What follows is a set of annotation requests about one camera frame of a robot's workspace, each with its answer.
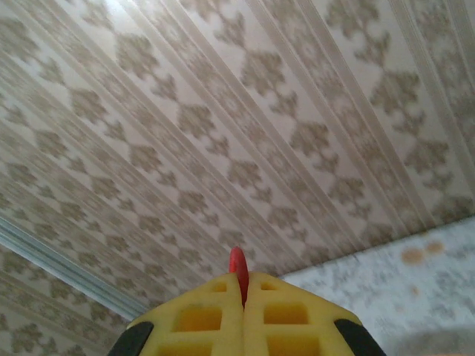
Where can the floral tablecloth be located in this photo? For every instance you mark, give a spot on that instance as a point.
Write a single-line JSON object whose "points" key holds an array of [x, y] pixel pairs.
{"points": [[389, 289]]}

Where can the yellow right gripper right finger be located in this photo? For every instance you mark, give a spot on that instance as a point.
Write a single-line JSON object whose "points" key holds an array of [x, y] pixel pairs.
{"points": [[297, 322]]}

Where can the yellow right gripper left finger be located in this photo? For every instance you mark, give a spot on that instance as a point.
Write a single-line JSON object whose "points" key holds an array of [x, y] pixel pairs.
{"points": [[193, 322]]}

